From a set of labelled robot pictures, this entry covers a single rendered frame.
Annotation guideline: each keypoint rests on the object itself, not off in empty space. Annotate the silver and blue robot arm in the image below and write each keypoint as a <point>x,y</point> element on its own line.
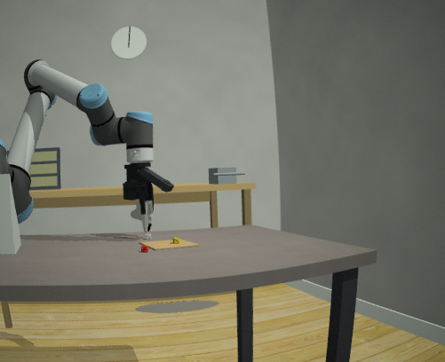
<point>135,129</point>

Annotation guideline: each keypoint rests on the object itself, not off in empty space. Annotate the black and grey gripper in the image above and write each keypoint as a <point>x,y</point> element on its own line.
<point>137,186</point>

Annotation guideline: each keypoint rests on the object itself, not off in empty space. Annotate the tan mat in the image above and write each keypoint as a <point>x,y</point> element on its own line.
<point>168,244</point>

